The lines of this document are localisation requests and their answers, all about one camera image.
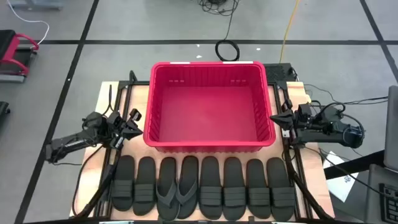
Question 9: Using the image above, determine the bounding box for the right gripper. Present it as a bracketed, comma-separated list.
[269, 110, 313, 141]

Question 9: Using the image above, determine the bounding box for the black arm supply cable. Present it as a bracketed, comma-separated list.
[71, 144, 104, 218]

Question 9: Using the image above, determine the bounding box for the black cable tangle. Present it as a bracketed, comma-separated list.
[197, 0, 241, 16]

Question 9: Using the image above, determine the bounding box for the white cable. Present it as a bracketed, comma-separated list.
[6, 0, 50, 45]

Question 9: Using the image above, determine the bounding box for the red and black cart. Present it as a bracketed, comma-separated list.
[0, 29, 40, 83]

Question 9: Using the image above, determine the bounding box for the white paper sheet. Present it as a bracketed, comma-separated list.
[322, 150, 359, 203]

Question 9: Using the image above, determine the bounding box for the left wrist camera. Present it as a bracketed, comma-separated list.
[129, 108, 143, 122]

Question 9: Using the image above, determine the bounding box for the black flip-flop chevron strap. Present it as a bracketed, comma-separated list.
[155, 156, 181, 222]

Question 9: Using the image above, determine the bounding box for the yellow cable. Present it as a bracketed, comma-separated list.
[279, 0, 301, 63]

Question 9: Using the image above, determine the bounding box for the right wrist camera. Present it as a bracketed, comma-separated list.
[297, 103, 312, 118]

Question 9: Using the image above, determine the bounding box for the black coiled cable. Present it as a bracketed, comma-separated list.
[215, 0, 241, 62]

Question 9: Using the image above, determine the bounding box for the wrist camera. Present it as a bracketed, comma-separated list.
[129, 108, 143, 122]
[297, 103, 312, 118]

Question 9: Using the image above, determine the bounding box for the grey monitor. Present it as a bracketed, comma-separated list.
[383, 85, 398, 172]

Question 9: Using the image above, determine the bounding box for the black banded slide sandal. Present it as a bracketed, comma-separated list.
[111, 154, 136, 212]
[133, 156, 157, 217]
[246, 158, 272, 220]
[266, 156, 296, 223]
[198, 156, 224, 221]
[222, 156, 248, 222]

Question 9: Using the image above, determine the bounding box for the black flip-flop dotted strap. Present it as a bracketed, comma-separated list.
[175, 155, 200, 220]

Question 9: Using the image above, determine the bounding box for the red plastic bin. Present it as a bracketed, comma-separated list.
[142, 60, 277, 153]

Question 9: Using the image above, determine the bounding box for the black perforated box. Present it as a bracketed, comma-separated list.
[263, 62, 297, 83]

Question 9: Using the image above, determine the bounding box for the grey desk with keypad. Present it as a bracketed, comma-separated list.
[363, 164, 398, 224]

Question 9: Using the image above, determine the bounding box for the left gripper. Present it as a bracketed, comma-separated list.
[104, 111, 144, 150]

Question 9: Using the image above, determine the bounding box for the thin black floor cable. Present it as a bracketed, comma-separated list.
[302, 83, 390, 106]

